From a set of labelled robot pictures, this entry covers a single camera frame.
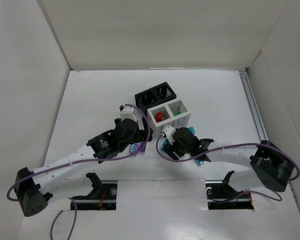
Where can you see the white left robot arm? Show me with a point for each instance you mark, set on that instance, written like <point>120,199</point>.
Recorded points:
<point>35,189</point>

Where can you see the teal long lego overturned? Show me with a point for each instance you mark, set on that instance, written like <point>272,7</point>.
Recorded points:
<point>164,145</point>

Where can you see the green lego brick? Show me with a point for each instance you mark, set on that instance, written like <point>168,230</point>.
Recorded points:
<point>176,112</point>

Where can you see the aluminium rail right edge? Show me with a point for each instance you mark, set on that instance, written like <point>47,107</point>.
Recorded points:
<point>256,115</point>

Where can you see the purple round flower lego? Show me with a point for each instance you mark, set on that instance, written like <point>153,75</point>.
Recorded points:
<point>134,148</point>

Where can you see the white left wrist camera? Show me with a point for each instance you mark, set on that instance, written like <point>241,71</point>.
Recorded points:
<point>129,112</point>

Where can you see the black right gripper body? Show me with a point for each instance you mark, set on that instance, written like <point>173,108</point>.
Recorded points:
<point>170,147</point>

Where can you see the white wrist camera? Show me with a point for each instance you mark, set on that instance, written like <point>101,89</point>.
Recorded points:
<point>168,132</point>
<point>129,112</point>

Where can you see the purple lego brick overturned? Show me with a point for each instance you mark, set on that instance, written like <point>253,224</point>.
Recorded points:
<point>142,147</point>

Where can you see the black two-slot container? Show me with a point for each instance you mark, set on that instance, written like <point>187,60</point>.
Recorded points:
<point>154,96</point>

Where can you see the teal lego brick by container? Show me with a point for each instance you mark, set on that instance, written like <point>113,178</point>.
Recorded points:
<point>191,129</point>

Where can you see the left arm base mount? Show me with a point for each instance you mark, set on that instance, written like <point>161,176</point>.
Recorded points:
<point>105,199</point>

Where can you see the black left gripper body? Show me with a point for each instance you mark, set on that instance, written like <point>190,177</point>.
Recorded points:
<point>145,133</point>

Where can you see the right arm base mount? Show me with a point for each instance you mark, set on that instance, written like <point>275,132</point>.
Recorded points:
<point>223,197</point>

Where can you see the small teal square lego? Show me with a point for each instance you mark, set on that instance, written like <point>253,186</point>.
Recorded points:
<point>199,162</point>

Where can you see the red lego block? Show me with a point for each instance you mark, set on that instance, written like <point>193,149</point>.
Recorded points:
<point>159,117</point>

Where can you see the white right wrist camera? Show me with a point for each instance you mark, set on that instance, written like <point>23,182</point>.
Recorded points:
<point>168,132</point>

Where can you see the white two-slot container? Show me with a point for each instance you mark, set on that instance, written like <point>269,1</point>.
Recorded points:
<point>174,121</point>

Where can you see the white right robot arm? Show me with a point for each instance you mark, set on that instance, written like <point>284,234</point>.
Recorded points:
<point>266,165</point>

